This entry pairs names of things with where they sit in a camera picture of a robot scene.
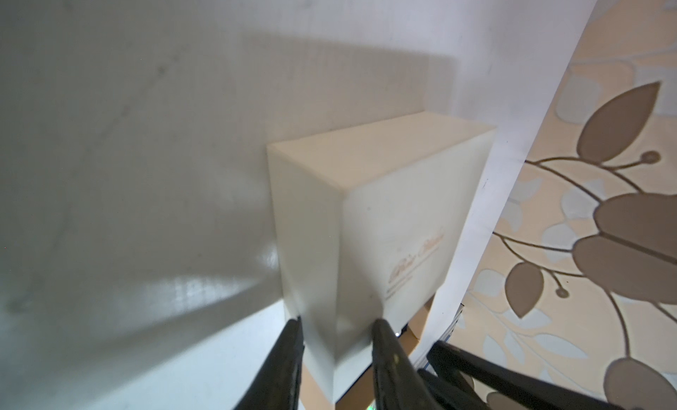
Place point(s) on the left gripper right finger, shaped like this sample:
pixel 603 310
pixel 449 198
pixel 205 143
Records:
pixel 397 386

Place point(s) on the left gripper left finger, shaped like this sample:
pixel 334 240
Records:
pixel 278 382

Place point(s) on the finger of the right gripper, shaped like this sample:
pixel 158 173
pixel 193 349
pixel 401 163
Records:
pixel 529 392

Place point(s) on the cream jewelry box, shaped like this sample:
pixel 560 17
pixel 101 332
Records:
pixel 367 221

